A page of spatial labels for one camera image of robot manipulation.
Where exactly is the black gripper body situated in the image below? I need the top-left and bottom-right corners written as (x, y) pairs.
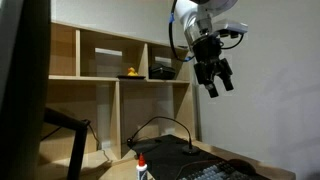
top-left (192, 36), bottom-right (233, 84)

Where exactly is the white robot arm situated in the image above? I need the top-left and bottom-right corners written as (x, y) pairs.
top-left (168, 0), bottom-right (248, 98)

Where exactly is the grey mechanical keyboard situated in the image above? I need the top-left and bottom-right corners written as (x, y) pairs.
top-left (175, 160), bottom-right (257, 180)

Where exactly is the black pouch case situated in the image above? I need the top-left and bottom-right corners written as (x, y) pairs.
top-left (149, 63), bottom-right (176, 80)

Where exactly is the yellow rubber duck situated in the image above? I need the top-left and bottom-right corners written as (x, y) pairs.
top-left (127, 67), bottom-right (138, 76)

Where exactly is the black desk mat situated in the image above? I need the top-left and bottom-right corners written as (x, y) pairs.
top-left (130, 135), bottom-right (270, 180)

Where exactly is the black plate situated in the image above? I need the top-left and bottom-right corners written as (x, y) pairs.
top-left (117, 75), bottom-right (145, 80)

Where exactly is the wooden shelf unit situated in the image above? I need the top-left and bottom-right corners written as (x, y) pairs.
top-left (35, 19), bottom-right (198, 180)

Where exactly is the white glue bottle red cap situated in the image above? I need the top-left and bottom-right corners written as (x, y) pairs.
top-left (136, 153), bottom-right (148, 180)

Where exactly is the black monitor stand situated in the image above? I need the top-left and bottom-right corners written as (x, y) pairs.
top-left (40, 108), bottom-right (90, 180)

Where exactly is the black computer monitor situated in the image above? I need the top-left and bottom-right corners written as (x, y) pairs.
top-left (0, 0), bottom-right (51, 180)

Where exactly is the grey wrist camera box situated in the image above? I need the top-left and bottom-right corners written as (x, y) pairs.
top-left (213, 19), bottom-right (248, 38)

